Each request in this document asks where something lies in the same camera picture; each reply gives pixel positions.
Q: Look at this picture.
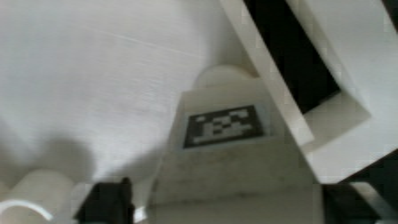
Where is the white L-shaped fence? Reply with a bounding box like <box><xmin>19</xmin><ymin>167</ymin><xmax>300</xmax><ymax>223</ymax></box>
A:
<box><xmin>282</xmin><ymin>0</ymin><xmax>398</xmax><ymax>184</ymax></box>

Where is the white table leg with tag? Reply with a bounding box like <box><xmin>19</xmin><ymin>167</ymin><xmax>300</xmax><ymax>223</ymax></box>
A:
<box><xmin>147</xmin><ymin>65</ymin><xmax>325</xmax><ymax>224</ymax></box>

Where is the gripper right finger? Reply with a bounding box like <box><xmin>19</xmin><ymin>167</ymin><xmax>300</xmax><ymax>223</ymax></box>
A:
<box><xmin>321</xmin><ymin>182</ymin><xmax>398</xmax><ymax>224</ymax></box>

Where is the white square tabletop part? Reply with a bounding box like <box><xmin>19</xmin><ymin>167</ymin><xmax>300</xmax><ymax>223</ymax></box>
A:
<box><xmin>0</xmin><ymin>0</ymin><xmax>316</xmax><ymax>224</ymax></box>

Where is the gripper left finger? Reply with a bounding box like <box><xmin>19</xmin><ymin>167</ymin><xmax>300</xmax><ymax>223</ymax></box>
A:
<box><xmin>74</xmin><ymin>178</ymin><xmax>135</xmax><ymax>224</ymax></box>

